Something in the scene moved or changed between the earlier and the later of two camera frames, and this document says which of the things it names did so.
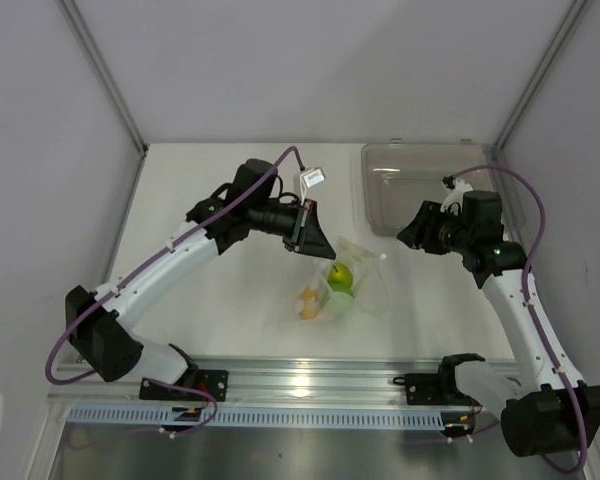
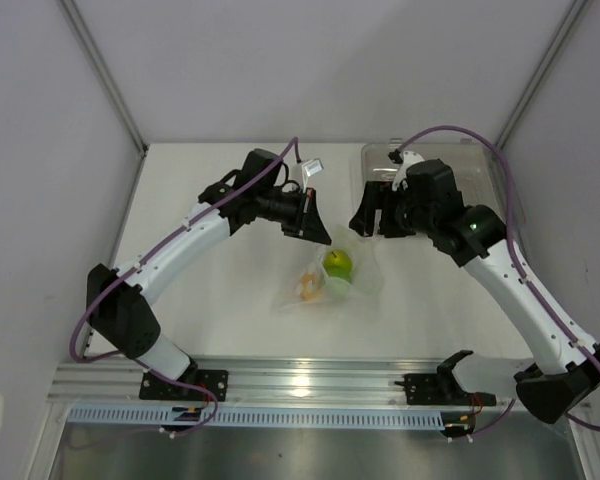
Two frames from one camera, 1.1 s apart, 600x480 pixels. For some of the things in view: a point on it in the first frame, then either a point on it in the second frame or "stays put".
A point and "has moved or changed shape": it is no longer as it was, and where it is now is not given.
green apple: (340, 279) has moved or changed shape
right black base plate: (434, 389) stays put
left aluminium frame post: (104, 72) stays put
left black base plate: (214, 383) stays put
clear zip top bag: (354, 283) has moved or changed shape
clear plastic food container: (398, 177) stays put
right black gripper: (428, 216) -> (373, 200)
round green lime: (340, 302) -> (338, 289)
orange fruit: (309, 297) -> (309, 285)
